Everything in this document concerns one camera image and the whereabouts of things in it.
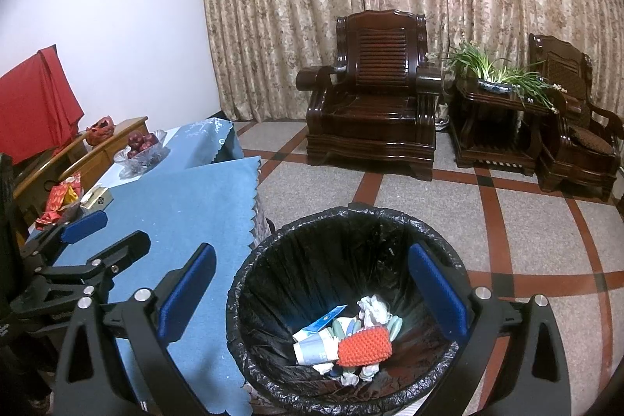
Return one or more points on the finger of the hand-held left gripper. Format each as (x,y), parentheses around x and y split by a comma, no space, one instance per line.
(85,226)
(122,250)

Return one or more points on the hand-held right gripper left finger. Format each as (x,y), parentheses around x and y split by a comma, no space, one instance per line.
(187,294)

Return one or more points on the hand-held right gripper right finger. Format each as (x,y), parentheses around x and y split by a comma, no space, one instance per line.
(438,294)

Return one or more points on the green foam net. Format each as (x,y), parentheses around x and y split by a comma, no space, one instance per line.
(341,328)
(395,327)

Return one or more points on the white tissue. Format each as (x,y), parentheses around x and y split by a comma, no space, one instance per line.
(373,309)
(350,378)
(369,372)

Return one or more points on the orange foam net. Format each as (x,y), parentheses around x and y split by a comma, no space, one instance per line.
(365,348)

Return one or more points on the white cardboard box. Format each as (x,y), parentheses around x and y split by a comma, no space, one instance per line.
(319,323)

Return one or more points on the black-lined waste bin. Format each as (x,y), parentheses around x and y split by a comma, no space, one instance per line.
(317,260)

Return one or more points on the golden tissue box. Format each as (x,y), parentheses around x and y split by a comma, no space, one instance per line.
(97,199)

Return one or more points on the blue scalloped tablecloth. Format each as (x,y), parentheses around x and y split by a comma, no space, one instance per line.
(185,211)

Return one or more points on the glass fruit bowl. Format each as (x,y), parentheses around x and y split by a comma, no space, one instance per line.
(141,160)

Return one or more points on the red apple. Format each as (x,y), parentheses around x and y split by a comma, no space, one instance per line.
(150,141)
(134,137)
(134,147)

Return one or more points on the red woven basket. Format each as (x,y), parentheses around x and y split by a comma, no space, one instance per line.
(100,133)

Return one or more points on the red cloth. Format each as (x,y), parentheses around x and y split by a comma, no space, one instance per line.
(34,104)

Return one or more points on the light blue patterned tablecloth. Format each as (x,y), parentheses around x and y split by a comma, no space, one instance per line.
(204,143)

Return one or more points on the dark wooden side table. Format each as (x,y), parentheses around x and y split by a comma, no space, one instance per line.
(487,128)

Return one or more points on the potted green plant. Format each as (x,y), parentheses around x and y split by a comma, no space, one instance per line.
(468,60)

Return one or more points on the dark wooden armchair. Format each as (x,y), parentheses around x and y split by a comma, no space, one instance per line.
(560,65)
(380,50)

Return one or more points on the beige patterned curtain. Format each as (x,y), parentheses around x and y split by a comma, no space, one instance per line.
(317,6)

